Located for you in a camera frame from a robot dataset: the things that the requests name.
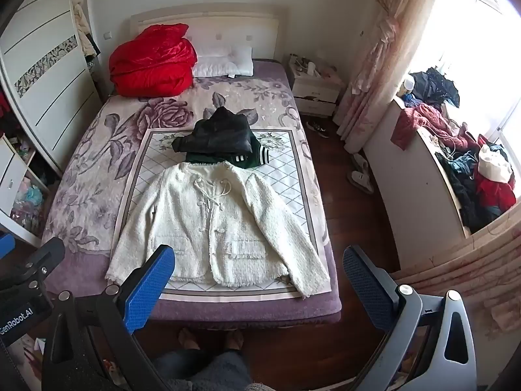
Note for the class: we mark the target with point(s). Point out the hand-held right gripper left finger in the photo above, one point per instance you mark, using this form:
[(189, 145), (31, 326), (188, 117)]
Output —
[(148, 289)]

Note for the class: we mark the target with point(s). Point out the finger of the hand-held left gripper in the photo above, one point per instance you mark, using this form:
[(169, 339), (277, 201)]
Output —
[(5, 245), (42, 254)]

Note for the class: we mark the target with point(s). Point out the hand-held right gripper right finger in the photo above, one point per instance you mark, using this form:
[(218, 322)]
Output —
[(368, 289)]

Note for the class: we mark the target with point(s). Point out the white fluffy towel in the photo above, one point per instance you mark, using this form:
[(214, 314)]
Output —
[(244, 220)]

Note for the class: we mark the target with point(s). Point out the hanging red and dark clothes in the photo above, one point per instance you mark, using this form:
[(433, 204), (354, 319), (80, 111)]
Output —
[(460, 171)]

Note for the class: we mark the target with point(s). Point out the person's left foot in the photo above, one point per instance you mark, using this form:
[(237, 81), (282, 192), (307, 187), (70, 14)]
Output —
[(190, 339)]

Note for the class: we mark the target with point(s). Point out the person's foot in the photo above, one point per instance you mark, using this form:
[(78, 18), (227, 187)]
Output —
[(234, 340), (190, 339)]

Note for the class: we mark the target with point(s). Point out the white drawer unit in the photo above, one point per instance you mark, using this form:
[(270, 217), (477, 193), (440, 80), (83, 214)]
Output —
[(12, 171)]

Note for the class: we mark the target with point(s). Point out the person's legs in dark trousers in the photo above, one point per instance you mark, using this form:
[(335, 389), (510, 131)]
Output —
[(203, 370)]

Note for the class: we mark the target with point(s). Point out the white window bench cabinet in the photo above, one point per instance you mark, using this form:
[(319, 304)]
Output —
[(399, 195)]

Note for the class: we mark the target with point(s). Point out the person's right foot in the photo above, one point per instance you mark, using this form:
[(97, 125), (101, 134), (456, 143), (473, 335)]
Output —
[(234, 340)]

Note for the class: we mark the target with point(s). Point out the pink floral curtain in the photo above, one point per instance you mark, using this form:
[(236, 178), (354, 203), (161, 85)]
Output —
[(468, 269), (382, 49)]

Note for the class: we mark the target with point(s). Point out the white wardrobe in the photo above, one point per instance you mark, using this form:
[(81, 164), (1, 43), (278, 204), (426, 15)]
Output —
[(49, 89)]

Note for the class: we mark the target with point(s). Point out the green jacket with striped cuffs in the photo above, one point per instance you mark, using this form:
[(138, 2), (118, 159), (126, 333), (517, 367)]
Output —
[(246, 159)]

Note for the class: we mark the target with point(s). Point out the black sneaker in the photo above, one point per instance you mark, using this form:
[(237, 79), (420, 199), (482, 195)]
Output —
[(322, 132), (312, 125)]

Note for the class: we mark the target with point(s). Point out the black jacket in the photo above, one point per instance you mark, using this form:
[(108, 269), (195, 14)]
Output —
[(219, 130)]

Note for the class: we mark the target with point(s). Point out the white nightstand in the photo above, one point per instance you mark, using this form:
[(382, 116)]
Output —
[(315, 89)]

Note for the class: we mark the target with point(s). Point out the red quilt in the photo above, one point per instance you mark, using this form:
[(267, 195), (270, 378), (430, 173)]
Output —
[(150, 61)]

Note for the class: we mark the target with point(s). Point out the white bottle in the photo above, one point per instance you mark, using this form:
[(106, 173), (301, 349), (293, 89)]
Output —
[(313, 68)]

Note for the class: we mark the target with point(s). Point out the cream hanging garment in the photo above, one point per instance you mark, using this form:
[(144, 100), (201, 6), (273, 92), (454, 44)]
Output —
[(83, 28)]

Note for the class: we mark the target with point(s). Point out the white pillow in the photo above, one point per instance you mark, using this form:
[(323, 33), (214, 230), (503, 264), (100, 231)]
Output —
[(222, 64)]

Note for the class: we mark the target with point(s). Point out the cream bed headboard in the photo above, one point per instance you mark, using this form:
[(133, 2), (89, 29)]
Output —
[(244, 28)]

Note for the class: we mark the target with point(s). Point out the window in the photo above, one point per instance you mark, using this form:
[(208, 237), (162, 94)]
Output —
[(480, 28)]

